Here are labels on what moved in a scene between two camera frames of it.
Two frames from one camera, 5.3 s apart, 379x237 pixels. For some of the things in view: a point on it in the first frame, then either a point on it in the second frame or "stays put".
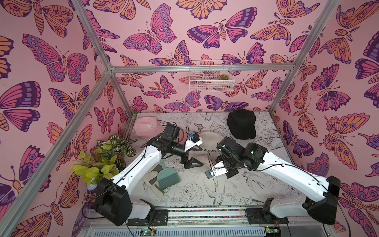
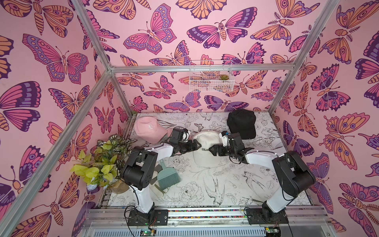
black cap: [241, 123] stays put
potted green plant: [105, 161] stays put
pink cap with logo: [146, 127] stays put
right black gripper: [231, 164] → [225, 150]
